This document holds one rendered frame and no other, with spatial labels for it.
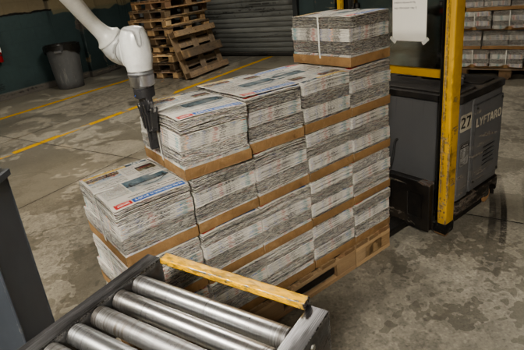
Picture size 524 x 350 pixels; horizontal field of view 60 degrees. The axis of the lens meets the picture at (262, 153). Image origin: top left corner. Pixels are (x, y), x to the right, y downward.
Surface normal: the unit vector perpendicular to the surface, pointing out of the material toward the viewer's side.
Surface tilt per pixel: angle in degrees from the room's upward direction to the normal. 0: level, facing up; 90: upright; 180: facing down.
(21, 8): 90
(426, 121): 90
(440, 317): 0
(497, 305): 0
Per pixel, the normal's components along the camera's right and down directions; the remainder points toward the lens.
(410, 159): -0.77, 0.30
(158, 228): 0.62, 0.23
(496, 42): -0.53, 0.35
